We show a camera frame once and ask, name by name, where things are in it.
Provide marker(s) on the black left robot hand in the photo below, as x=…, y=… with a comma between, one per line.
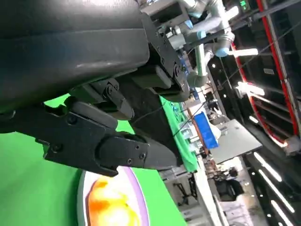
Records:
x=70, y=47

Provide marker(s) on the orange white toy bread roll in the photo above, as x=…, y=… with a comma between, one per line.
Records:
x=110, y=202

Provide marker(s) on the green table cloth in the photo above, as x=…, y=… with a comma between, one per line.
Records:
x=35, y=188

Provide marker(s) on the lilac plate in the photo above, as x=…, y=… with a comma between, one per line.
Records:
x=138, y=188

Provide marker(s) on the blue box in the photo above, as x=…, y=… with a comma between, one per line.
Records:
x=207, y=129

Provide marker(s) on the grey desk top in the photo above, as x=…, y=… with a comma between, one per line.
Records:
x=237, y=141

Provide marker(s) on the black office chair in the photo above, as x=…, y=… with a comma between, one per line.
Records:
x=229, y=189

